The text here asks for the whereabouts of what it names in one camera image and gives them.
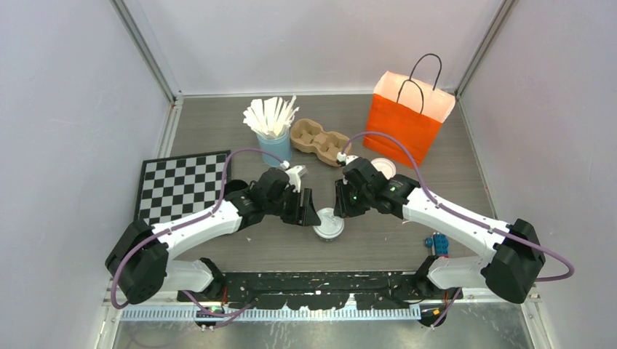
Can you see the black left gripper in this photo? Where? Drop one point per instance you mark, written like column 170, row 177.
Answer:
column 303, row 214

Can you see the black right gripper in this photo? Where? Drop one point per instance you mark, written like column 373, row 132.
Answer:
column 343, row 209

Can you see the white coffee cup lid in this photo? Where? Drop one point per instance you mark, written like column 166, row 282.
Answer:
column 330, row 223

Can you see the black paper coffee cup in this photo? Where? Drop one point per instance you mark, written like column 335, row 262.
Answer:
column 327, row 237

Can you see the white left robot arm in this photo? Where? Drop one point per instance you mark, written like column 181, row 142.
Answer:
column 145, row 260

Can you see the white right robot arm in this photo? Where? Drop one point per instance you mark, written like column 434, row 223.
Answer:
column 503, row 261

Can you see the stack of white lids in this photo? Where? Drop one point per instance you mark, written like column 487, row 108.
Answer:
column 385, row 166

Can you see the light blue cup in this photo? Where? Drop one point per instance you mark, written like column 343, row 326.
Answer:
column 280, row 147

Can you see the brown cardboard cup carrier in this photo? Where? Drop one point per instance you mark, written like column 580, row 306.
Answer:
column 308, row 136

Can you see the white wooden stir sticks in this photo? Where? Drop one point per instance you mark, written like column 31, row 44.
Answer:
column 270, row 118

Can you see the blue toy block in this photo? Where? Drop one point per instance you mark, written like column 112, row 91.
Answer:
column 438, row 244

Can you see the orange paper bag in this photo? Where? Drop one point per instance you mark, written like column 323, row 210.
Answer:
column 409, row 110

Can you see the black white chessboard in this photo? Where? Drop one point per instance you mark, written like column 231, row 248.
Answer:
column 174, row 187

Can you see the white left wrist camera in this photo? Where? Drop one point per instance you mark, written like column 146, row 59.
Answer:
column 295, row 175

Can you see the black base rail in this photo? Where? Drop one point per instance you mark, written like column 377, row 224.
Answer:
column 369, row 290

